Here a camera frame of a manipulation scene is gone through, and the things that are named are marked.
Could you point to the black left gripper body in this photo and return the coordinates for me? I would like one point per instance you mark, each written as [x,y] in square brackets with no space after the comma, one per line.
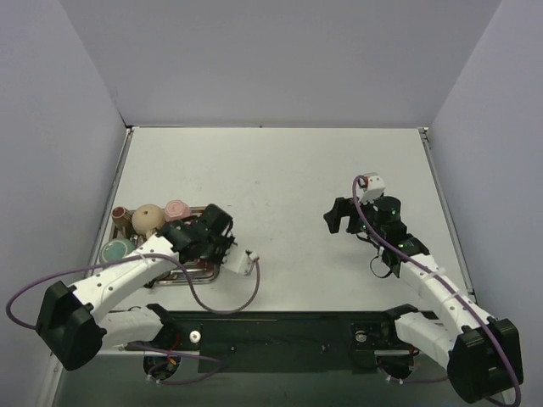
[218,248]

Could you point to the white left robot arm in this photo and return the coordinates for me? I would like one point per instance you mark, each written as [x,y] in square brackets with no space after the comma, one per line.
[76,321]

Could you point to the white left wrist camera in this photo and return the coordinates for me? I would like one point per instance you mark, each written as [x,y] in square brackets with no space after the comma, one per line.
[240,261]

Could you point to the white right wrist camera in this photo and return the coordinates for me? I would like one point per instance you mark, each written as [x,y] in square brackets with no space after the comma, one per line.
[372,187]

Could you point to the beige round mug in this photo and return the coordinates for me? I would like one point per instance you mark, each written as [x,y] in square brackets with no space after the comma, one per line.
[147,219]

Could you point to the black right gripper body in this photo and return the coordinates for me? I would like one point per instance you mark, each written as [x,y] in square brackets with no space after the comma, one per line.
[352,216]

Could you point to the brown small mug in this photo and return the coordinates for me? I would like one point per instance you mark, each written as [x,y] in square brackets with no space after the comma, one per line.
[121,216]

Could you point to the green mug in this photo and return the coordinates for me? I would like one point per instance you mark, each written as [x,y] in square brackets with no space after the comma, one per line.
[115,249]

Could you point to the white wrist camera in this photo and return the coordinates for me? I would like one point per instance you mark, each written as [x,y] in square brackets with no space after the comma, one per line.
[240,261]
[372,187]

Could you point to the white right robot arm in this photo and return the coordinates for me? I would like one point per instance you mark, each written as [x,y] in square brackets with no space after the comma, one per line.
[481,354]

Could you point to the pink faceted mug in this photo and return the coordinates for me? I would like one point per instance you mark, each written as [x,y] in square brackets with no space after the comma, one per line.
[176,210]

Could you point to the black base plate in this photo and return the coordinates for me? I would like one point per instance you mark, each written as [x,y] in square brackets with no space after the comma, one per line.
[289,342]

